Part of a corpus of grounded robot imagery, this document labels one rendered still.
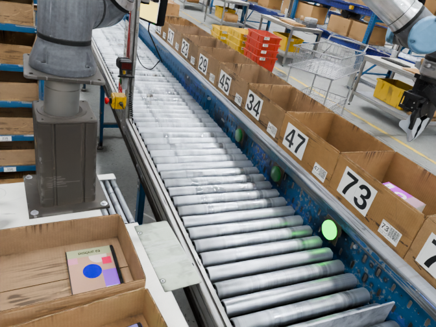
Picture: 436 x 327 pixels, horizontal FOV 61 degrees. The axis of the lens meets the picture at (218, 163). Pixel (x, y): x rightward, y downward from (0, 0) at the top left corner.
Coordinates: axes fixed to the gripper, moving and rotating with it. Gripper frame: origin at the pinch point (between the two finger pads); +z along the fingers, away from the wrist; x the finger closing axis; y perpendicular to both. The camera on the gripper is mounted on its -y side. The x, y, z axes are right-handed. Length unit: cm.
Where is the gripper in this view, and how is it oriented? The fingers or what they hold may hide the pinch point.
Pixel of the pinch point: (412, 139)
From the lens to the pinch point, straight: 135.9
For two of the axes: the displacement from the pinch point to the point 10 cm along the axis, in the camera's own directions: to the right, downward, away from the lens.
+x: -8.9, 0.7, -4.5
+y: -4.2, -4.9, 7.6
